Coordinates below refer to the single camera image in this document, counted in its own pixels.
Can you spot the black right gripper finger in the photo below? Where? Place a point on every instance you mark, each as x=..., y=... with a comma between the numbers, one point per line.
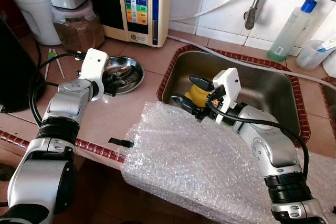
x=185, y=103
x=202, y=83

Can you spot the yellow plastic cup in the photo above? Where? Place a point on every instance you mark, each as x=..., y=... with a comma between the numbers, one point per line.
x=197, y=97

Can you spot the round steel bowl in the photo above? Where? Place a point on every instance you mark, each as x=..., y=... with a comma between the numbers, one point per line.
x=134, y=66

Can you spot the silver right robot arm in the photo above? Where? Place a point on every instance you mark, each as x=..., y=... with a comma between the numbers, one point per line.
x=268, y=150

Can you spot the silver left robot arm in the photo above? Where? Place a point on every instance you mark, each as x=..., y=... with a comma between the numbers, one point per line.
x=63, y=103

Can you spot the steel fork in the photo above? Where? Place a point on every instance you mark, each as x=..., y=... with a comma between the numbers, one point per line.
x=128, y=80

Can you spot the black tape strip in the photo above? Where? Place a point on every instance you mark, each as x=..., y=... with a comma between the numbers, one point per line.
x=121, y=142

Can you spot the clear jar brown contents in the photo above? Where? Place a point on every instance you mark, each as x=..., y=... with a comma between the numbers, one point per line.
x=79, y=32

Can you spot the white tongs green hinge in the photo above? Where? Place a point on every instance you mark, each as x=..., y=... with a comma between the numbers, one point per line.
x=52, y=54

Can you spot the clear bubble wrap sheet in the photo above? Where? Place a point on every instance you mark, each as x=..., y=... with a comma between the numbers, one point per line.
x=184, y=171

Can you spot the large steel sink basin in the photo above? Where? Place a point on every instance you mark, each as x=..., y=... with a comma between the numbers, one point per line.
x=268, y=90

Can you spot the beige water ionizer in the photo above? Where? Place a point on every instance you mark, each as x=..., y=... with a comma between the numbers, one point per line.
x=163, y=9

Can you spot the small steel sink basin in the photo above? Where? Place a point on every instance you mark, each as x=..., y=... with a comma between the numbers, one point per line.
x=329, y=85

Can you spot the white detergent bottle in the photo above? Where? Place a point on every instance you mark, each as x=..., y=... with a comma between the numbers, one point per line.
x=331, y=64

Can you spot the black kettle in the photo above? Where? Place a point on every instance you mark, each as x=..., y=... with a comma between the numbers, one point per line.
x=16, y=72

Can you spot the white jug green lid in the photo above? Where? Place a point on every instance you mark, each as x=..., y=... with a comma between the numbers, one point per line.
x=37, y=17

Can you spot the steel faucet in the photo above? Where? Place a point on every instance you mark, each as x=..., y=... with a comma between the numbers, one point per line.
x=257, y=3

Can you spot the white blue brush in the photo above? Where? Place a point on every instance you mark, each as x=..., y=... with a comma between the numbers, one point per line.
x=326, y=44

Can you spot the clear bottle blue cap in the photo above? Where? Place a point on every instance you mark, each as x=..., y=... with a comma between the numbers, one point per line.
x=291, y=32

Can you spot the clear measuring cup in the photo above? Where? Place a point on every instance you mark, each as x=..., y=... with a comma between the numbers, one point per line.
x=308, y=56

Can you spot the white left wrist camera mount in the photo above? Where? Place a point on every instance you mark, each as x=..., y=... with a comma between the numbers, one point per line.
x=94, y=72

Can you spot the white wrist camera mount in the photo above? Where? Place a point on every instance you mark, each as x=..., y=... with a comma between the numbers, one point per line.
x=94, y=72
x=227, y=90

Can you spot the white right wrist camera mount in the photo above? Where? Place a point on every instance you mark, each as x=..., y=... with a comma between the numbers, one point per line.
x=227, y=90

